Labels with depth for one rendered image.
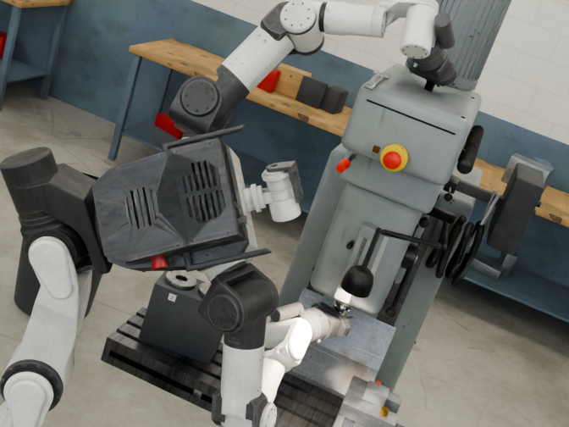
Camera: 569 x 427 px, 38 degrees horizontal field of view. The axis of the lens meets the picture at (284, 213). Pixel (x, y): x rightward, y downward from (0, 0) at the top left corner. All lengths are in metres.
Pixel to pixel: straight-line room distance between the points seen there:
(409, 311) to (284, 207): 0.92
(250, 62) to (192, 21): 4.91
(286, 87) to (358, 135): 4.15
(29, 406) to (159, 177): 0.65
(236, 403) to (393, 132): 0.68
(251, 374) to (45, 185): 0.59
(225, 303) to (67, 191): 0.41
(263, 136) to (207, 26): 0.98
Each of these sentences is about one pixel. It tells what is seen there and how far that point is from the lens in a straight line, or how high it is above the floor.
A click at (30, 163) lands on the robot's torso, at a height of 1.55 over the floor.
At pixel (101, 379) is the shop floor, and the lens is 3.84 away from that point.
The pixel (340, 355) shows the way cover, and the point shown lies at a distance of 2.62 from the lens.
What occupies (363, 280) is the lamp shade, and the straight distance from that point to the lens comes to 1.92.
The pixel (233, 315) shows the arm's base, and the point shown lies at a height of 1.41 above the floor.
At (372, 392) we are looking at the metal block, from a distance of 2.28.
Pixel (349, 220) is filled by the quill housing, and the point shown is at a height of 1.53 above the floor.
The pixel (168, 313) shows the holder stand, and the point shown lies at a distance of 2.34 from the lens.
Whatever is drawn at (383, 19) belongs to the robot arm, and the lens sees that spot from 1.82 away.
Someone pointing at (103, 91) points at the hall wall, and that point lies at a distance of 7.13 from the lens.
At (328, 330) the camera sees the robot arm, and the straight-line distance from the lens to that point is 2.14.
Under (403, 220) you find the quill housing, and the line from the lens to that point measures 2.01.
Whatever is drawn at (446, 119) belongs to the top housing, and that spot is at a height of 1.88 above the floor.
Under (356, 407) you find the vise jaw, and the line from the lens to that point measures 2.24.
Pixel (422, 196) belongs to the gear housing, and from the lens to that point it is 1.95.
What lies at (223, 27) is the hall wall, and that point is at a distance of 6.62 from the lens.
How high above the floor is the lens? 2.21
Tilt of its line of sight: 21 degrees down
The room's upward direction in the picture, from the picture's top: 19 degrees clockwise
